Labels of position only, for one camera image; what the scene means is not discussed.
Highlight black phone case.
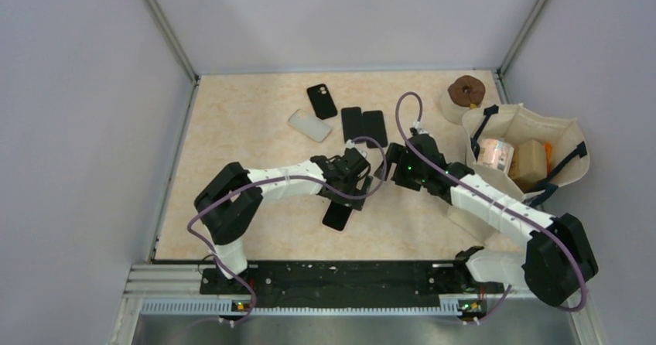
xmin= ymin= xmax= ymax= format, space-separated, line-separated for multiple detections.
xmin=306 ymin=84 xmax=337 ymax=120

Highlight white-edged black phone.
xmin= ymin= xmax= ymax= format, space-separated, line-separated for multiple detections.
xmin=321 ymin=202 xmax=353 ymax=232

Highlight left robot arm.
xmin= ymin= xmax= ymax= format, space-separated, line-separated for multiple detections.
xmin=193 ymin=148 xmax=372 ymax=293

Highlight brown-topped paper roll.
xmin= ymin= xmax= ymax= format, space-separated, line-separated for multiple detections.
xmin=439 ymin=75 xmax=486 ymax=125

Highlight brown cardboard box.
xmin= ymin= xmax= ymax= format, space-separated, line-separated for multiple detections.
xmin=508 ymin=140 xmax=548 ymax=186

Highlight pink patterned roll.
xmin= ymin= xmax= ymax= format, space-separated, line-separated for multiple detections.
xmin=477 ymin=138 xmax=514 ymax=175

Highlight white translucent phone case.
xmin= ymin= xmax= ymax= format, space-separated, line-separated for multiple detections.
xmin=288 ymin=109 xmax=332 ymax=143

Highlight cream canvas tote bag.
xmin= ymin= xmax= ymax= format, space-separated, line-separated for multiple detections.
xmin=446 ymin=103 xmax=591 ymax=244

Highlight blue-edged black phone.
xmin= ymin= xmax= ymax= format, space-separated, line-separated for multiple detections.
xmin=340 ymin=107 xmax=364 ymax=142

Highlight orange item in bag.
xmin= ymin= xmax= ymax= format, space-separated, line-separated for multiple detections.
xmin=543 ymin=142 xmax=552 ymax=174

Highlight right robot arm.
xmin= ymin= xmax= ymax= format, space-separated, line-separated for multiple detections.
xmin=374 ymin=133 xmax=599 ymax=312

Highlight aluminium frame rail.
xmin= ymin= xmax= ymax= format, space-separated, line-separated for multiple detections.
xmin=110 ymin=258 xmax=608 ymax=344

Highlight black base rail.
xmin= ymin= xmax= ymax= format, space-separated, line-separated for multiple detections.
xmin=200 ymin=260 xmax=504 ymax=309

